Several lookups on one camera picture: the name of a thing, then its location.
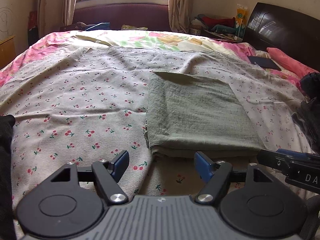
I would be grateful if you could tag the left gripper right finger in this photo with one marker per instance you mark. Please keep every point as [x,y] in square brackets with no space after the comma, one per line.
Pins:
[217,177]

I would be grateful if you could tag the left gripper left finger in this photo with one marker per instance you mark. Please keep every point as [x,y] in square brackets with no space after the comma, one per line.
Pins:
[105,176]

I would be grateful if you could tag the green pants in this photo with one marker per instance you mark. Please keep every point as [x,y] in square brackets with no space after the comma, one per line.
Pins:
[188,113]

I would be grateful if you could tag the cherry print bed sheet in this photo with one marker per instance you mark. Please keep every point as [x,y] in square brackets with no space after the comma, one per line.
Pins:
[84,104]

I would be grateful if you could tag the black clothes pile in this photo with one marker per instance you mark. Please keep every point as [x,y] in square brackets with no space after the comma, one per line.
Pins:
[307,115]

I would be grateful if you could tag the pink pillow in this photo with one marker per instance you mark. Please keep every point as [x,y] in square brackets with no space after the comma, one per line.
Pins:
[289,63]

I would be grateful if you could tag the black flat box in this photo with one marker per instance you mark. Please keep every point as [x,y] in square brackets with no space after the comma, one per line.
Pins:
[265,63]

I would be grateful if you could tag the dark wooden headboard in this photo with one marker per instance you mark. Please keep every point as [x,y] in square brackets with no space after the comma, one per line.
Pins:
[294,33]

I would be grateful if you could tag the floral pink quilt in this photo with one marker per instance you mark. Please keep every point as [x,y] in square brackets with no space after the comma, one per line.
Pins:
[61,42]

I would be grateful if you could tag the cluttered nightstand pile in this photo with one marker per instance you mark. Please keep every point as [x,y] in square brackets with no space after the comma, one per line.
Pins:
[216,27]

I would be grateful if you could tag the blue item by window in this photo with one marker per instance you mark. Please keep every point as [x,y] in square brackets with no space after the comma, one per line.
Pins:
[99,26]

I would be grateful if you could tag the wooden side table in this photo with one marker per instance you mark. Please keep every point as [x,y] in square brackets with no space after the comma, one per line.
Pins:
[7,51]

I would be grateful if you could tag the right beige curtain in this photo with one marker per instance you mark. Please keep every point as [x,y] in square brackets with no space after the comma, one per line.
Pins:
[179,15]

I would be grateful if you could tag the beige curtain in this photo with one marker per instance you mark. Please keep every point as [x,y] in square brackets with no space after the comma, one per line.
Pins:
[179,15]
[54,14]

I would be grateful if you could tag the left beige curtain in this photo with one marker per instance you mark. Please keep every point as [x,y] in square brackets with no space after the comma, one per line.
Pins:
[54,14]

